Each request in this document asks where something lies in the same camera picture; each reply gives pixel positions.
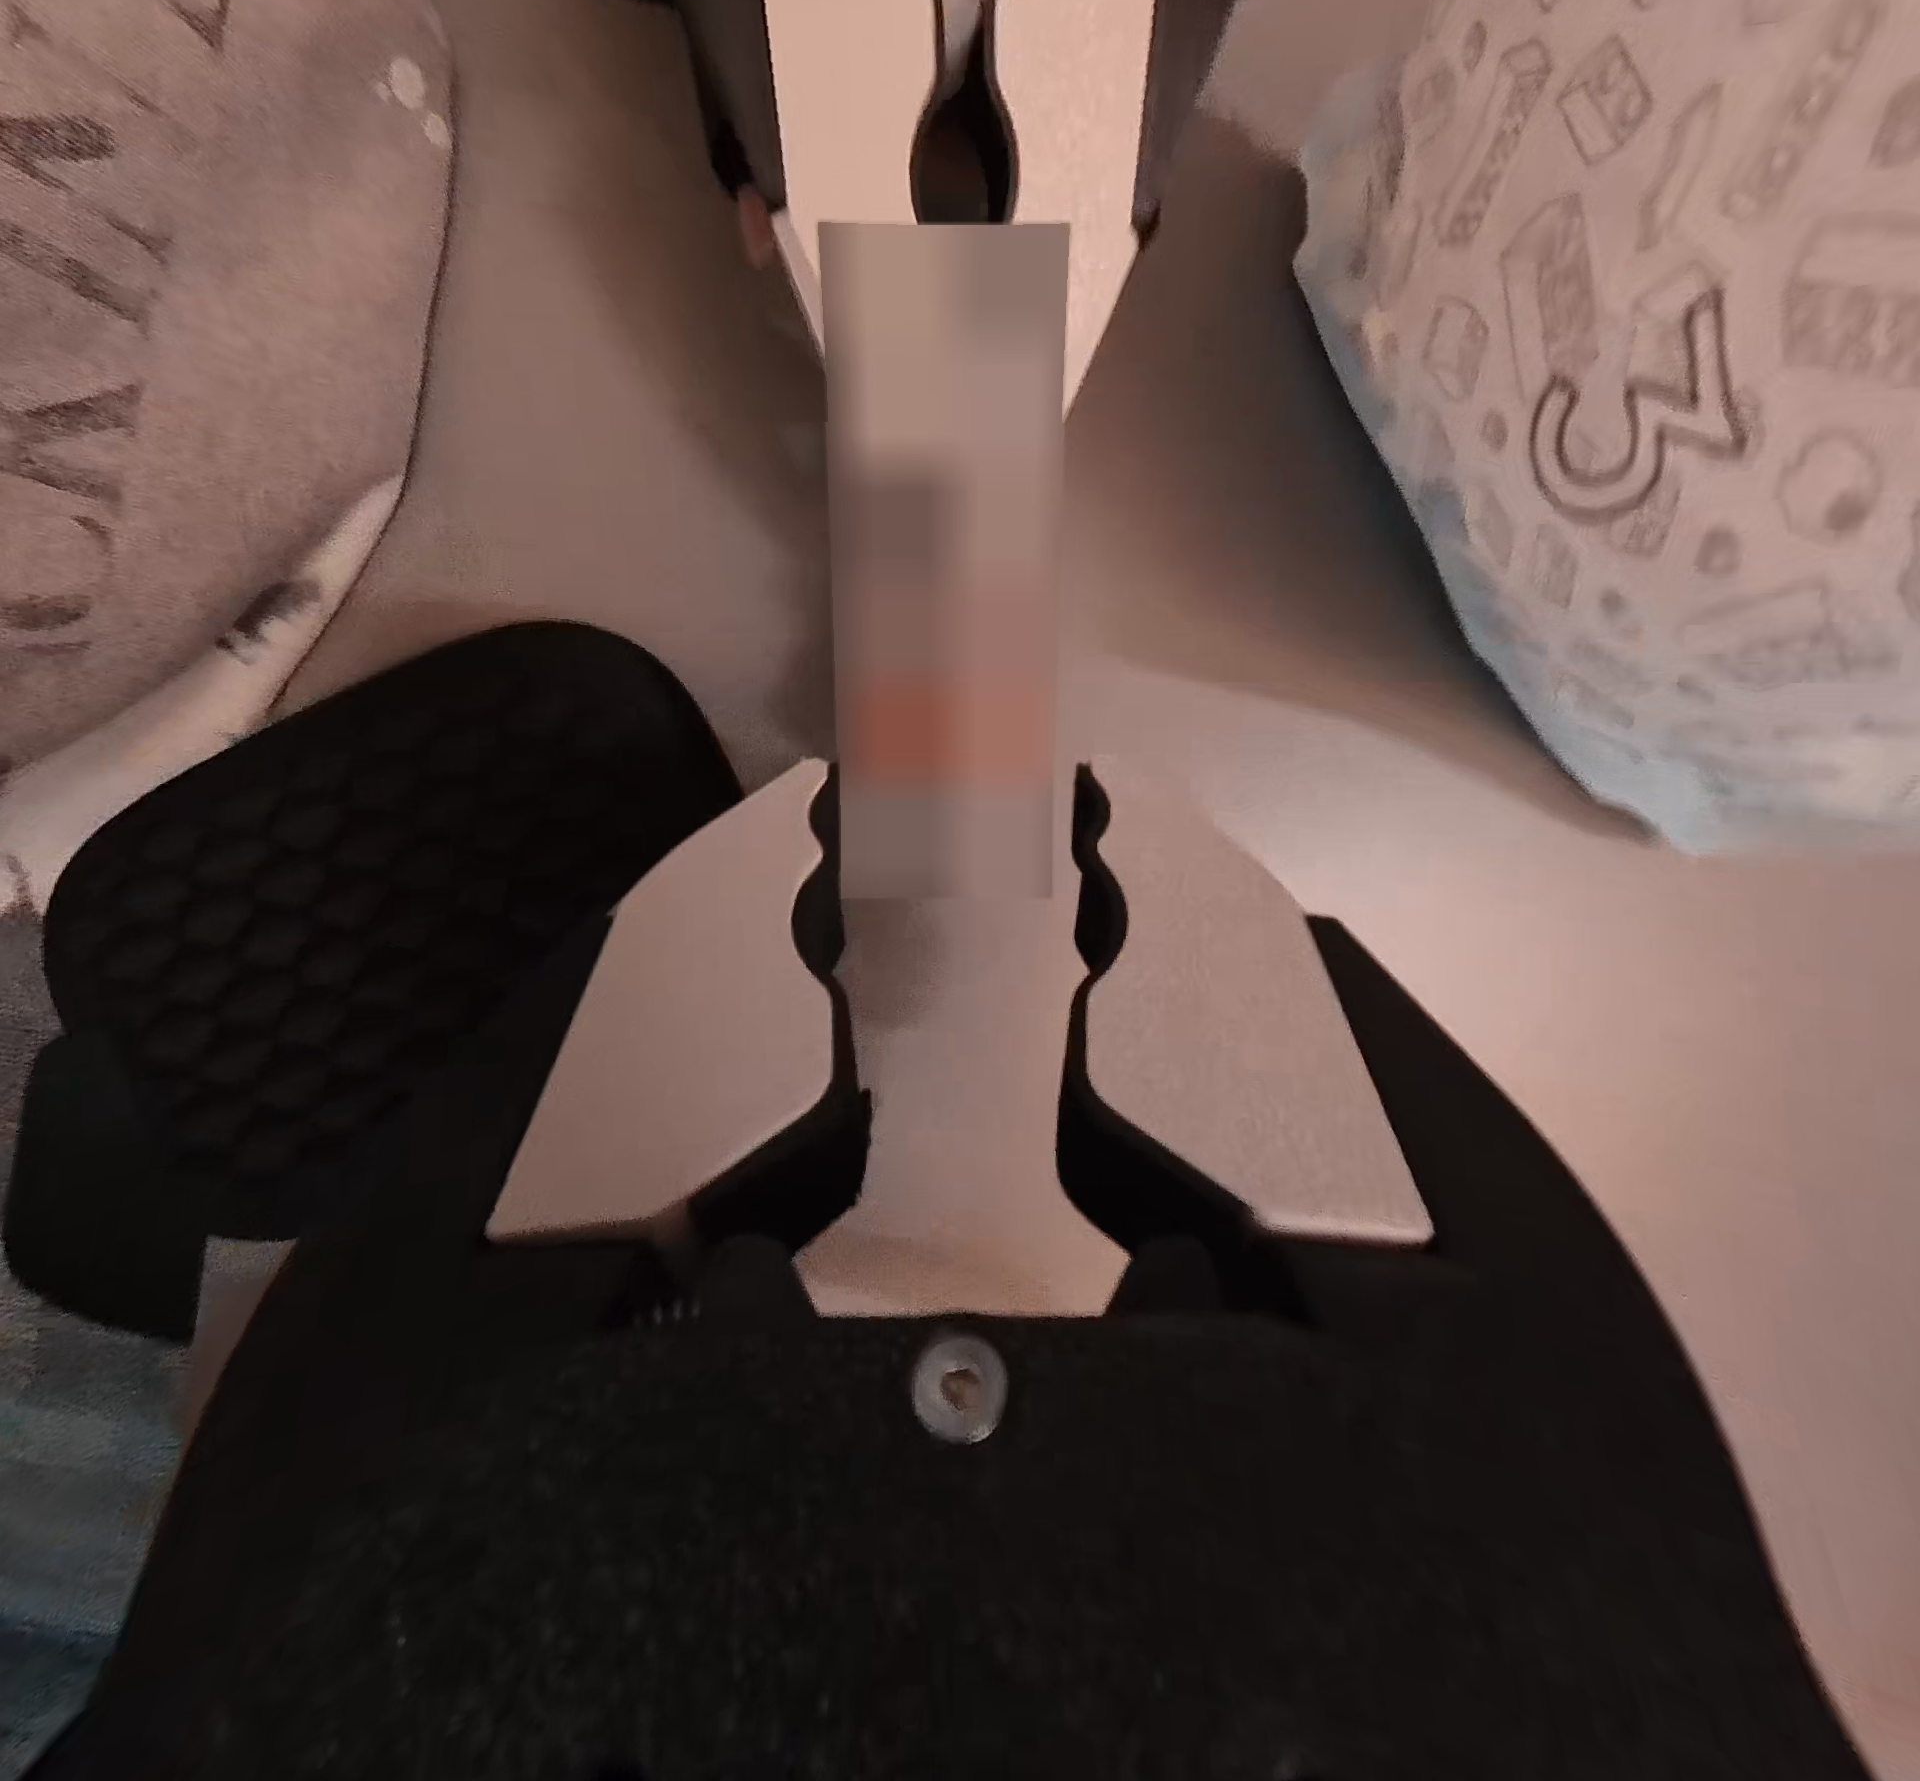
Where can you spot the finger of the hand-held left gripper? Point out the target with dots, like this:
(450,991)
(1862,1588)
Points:
(1080,86)
(835,56)

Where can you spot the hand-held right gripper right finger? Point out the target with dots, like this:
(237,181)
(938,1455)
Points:
(1246,1063)

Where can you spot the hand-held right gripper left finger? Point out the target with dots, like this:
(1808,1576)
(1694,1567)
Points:
(676,1063)

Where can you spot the person's blue jeans leg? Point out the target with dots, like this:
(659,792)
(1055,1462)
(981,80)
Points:
(77,1482)

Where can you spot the large printed paper bag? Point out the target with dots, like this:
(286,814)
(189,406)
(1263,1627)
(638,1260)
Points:
(1650,313)

